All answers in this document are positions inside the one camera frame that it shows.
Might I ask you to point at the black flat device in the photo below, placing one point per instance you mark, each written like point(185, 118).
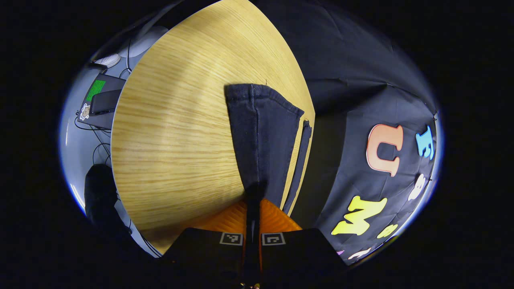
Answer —
point(105, 102)

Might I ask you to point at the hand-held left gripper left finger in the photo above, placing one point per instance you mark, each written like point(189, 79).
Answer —
point(209, 257)

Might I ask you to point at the white round device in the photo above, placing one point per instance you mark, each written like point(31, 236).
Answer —
point(108, 60)

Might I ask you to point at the dark jeans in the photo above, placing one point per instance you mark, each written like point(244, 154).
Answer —
point(261, 140)

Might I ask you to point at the dark bulky object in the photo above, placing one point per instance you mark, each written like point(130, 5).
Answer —
point(102, 196)

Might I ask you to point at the black backdrop cloth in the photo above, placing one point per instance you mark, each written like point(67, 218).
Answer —
point(361, 100)

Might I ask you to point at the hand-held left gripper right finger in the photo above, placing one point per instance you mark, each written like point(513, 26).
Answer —
point(297, 257)

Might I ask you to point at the grey box with green label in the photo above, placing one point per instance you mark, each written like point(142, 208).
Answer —
point(114, 82)

